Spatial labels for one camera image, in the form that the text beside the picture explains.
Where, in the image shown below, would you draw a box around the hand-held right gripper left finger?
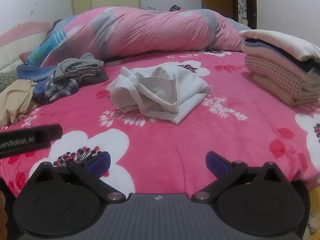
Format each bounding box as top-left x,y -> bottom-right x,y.
30,151 -> 125,203

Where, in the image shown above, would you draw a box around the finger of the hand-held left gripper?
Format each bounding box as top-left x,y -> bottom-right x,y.
47,124 -> 63,141

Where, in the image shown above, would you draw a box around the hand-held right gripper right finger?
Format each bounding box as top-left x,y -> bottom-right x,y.
192,151 -> 287,203

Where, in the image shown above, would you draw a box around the beige crumpled garment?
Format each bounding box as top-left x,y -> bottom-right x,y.
0,79 -> 38,128

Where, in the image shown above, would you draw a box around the pink floral bed blanket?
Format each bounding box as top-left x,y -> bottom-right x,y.
0,49 -> 320,200

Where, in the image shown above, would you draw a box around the green patterned pillow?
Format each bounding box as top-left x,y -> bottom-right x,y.
0,71 -> 19,93

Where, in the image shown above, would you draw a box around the blue crumpled garment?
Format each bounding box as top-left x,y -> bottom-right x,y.
16,64 -> 59,100

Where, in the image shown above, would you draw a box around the dark brown garment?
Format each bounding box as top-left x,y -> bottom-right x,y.
79,69 -> 109,88

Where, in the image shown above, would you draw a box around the dark pink pillow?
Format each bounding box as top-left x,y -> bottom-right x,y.
19,51 -> 33,64

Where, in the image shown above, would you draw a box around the blue striped printed cloth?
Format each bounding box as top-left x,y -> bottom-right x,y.
26,16 -> 78,67

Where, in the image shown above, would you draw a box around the pink and white headboard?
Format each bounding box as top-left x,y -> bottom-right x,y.
0,21 -> 54,73

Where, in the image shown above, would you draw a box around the beige folded garment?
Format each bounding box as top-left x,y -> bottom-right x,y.
251,74 -> 320,107

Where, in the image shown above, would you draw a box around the dark cloth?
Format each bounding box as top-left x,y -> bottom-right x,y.
46,19 -> 63,39

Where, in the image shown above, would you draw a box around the lavender folded garment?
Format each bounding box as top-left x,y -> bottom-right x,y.
241,42 -> 304,63

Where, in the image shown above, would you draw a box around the black folded garment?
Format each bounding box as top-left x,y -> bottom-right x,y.
244,38 -> 320,72

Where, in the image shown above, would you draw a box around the pink and grey quilt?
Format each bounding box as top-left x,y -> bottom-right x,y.
26,7 -> 252,68

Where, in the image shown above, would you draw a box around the paper notes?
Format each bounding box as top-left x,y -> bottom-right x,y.
237,0 -> 248,25

